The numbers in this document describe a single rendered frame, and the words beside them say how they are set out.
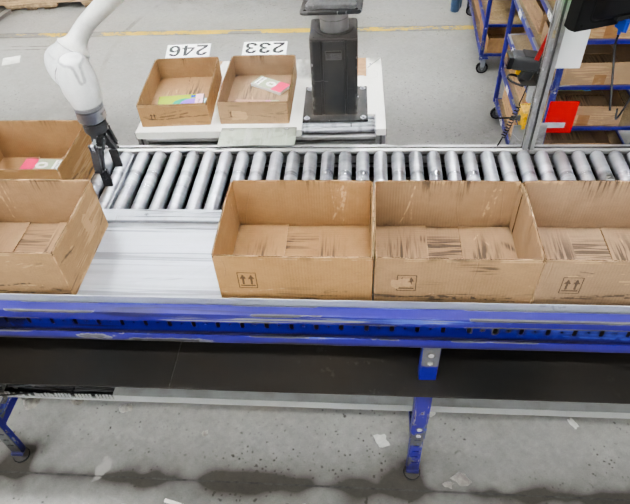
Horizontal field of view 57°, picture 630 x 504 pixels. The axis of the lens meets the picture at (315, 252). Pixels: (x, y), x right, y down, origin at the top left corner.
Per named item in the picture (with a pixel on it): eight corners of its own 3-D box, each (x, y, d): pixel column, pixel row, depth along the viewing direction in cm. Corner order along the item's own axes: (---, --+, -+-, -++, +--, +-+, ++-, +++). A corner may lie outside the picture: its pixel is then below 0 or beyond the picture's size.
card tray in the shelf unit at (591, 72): (539, 41, 273) (544, 20, 266) (606, 39, 271) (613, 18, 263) (560, 85, 244) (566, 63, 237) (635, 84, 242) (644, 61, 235)
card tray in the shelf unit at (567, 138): (521, 114, 302) (525, 97, 295) (582, 113, 299) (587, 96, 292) (537, 161, 274) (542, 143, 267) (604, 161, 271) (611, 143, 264)
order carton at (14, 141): (102, 157, 222) (88, 119, 210) (75, 209, 202) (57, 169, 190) (4, 158, 226) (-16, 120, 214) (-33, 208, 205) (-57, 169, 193)
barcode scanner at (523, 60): (497, 74, 204) (507, 45, 196) (531, 78, 204) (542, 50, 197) (500, 83, 199) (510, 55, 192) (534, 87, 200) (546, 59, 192)
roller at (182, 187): (197, 146, 223) (185, 150, 225) (163, 242, 187) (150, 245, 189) (203, 156, 227) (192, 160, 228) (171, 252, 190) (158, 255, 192)
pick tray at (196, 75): (222, 77, 262) (219, 56, 254) (211, 125, 235) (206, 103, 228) (160, 79, 263) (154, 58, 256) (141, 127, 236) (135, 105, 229)
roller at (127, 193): (137, 155, 228) (149, 160, 230) (93, 249, 192) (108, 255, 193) (141, 146, 225) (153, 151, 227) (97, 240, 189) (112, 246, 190)
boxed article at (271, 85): (280, 96, 247) (280, 92, 246) (251, 86, 254) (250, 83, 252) (290, 88, 251) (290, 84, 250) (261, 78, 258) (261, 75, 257)
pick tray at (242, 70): (297, 75, 259) (296, 54, 252) (289, 123, 233) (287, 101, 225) (234, 76, 262) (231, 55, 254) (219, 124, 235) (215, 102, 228)
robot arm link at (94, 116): (106, 95, 183) (111, 112, 187) (78, 95, 183) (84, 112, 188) (96, 111, 176) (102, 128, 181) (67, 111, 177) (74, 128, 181)
